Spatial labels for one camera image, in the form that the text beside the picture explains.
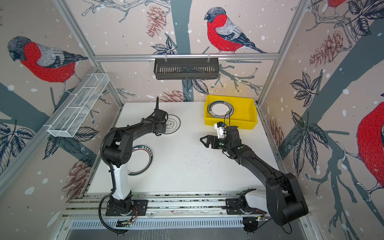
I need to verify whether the white plate black cloud outline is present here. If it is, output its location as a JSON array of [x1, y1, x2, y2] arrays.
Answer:
[[165, 115, 181, 135]]

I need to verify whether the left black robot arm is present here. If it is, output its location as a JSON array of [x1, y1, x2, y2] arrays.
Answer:
[[100, 110, 168, 212]]

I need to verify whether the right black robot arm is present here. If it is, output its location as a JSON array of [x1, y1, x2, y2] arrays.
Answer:
[[200, 122, 309, 226]]

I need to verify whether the yellow plastic bin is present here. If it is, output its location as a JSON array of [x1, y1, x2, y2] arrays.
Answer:
[[204, 95, 258, 130]]

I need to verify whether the white plate red green rim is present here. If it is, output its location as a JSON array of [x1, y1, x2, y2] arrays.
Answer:
[[128, 145, 154, 176]]

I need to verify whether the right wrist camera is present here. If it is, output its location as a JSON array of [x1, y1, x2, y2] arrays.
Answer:
[[214, 122, 226, 139]]

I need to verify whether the black hanging wire basket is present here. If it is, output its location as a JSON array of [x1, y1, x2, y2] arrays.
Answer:
[[154, 58, 219, 80]]

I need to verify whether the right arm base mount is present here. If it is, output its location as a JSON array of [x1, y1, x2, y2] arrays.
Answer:
[[222, 197, 267, 215]]

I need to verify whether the aluminium rail frame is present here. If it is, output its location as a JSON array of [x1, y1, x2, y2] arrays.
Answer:
[[63, 192, 239, 218]]

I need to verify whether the white wire mesh shelf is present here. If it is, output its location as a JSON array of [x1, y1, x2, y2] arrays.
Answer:
[[48, 73, 110, 138]]

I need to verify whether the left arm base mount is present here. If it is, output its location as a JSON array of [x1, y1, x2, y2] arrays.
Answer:
[[106, 198, 149, 217]]

